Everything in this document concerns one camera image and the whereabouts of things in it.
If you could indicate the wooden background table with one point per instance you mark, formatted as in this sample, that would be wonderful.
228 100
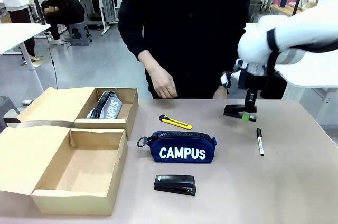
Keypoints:
282 8

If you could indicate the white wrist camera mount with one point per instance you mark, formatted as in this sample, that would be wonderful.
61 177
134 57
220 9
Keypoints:
239 73

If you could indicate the small black stapler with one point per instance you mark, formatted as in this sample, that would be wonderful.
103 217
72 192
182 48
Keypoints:
233 110

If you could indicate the black stapler with white label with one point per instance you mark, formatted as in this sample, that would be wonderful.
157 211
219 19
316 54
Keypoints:
174 181

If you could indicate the white table with leg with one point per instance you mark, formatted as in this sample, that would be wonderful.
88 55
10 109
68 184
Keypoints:
16 36

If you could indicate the large open cardboard box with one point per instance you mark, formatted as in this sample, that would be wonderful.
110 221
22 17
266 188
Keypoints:
31 160

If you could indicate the person's left hand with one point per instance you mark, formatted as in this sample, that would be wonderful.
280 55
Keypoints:
220 94

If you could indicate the dark blue small box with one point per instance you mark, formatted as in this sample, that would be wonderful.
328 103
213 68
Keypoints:
282 2

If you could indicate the person's right hand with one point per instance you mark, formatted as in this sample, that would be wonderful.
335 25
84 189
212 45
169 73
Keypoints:
162 81

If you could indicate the white side table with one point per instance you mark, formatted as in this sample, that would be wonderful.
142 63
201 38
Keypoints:
311 76

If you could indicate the person's right forearm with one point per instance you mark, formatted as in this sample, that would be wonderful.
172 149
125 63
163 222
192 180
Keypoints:
132 36

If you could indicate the blue Campus pencil case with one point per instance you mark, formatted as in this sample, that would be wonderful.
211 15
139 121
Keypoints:
182 144

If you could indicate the wristwatch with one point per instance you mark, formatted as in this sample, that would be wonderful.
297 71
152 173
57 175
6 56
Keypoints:
227 83

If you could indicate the grey Campus pencil case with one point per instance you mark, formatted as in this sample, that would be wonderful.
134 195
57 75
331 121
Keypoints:
112 107

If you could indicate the yellow utility knife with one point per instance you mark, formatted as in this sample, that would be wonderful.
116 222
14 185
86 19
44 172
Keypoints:
175 122

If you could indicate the cardboard box holding grey case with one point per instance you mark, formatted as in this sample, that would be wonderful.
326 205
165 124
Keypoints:
60 105

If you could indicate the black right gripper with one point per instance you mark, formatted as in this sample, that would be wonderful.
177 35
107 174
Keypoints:
256 81

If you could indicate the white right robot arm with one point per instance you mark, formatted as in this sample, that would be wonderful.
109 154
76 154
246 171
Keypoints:
290 31

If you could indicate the person in black cardigan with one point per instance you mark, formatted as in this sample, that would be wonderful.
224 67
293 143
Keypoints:
185 28

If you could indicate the black marker pen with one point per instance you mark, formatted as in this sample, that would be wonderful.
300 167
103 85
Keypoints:
259 142

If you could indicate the seated person in black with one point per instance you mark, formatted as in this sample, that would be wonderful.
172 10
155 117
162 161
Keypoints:
66 4

